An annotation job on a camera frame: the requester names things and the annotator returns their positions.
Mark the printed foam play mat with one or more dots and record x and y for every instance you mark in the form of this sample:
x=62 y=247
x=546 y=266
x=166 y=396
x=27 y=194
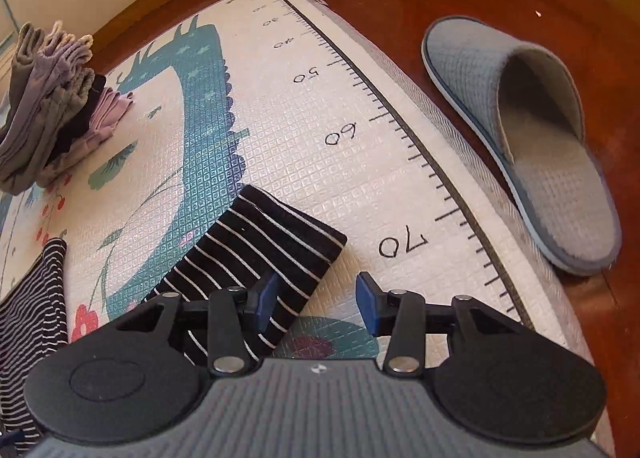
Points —
x=285 y=96

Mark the navy white striped garment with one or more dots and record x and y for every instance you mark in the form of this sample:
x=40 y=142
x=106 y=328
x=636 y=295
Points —
x=258 y=235

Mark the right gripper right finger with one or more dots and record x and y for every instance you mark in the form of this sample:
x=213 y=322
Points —
x=380 y=309

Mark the stack of folded clothes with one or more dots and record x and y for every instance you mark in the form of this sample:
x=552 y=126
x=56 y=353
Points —
x=58 y=110

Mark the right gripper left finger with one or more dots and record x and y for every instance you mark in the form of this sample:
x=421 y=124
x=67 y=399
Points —
x=244 y=309

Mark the grey blue slipper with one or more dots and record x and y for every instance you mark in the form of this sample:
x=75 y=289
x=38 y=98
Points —
x=522 y=102

